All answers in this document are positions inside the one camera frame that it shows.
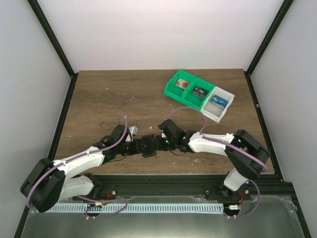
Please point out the white bin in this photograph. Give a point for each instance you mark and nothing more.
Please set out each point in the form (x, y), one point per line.
(212, 111)

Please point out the left black frame post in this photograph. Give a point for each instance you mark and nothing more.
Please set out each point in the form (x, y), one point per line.
(37, 10)

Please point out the green bin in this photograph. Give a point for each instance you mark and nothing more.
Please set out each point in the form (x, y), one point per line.
(175, 91)
(194, 101)

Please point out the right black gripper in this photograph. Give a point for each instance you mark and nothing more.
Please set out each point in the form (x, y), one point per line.
(158, 144)

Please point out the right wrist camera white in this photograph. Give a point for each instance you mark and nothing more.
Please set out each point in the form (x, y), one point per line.
(163, 134)

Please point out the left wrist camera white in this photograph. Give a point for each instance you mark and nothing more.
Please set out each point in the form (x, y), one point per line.
(133, 130)

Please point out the right black frame post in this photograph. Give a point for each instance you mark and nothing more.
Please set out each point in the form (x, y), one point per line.
(285, 6)

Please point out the green bin left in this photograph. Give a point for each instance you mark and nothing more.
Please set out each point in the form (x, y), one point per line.
(175, 91)

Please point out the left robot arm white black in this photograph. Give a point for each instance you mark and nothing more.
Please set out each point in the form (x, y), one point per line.
(53, 180)

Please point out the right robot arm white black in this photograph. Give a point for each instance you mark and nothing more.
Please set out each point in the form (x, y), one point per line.
(246, 154)

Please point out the black card holder wallet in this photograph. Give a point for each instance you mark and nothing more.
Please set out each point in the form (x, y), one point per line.
(148, 146)

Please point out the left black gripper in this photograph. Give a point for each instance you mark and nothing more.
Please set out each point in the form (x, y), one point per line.
(136, 146)

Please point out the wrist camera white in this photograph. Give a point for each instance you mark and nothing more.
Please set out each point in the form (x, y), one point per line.
(163, 134)
(133, 130)

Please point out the light blue slotted cable duct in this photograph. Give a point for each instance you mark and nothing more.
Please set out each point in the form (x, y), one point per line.
(197, 208)

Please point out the green bin middle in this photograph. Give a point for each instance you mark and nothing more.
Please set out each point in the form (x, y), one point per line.
(194, 101)

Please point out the red white card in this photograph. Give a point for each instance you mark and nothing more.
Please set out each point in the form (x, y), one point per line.
(182, 84)

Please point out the black aluminium front rail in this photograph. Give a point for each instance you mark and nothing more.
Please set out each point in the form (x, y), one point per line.
(178, 185)

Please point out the black card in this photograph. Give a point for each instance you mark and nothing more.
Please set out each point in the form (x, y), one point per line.
(200, 92)

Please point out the black frame post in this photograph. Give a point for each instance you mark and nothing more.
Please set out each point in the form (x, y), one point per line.
(37, 10)
(285, 6)

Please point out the blue card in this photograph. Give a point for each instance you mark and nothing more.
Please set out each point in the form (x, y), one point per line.
(219, 101)

